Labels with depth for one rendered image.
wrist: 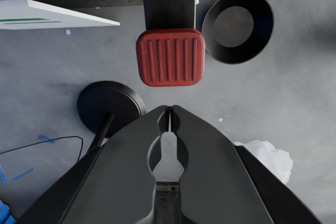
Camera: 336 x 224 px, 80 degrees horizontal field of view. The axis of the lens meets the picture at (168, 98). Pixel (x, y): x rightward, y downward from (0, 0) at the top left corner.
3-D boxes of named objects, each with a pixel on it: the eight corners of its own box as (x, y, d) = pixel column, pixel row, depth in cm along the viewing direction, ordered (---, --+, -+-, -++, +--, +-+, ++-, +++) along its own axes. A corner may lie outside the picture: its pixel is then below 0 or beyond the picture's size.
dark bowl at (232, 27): (273, -12, 83) (281, -12, 77) (261, 58, 98) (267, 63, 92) (200, -9, 85) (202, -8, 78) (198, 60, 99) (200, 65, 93)
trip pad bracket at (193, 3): (186, -15, 38) (197, -16, 21) (186, 37, 43) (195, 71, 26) (155, -13, 39) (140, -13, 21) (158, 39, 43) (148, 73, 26)
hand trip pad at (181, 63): (198, 18, 26) (206, 29, 19) (196, 63, 28) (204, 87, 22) (143, 20, 26) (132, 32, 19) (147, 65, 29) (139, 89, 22)
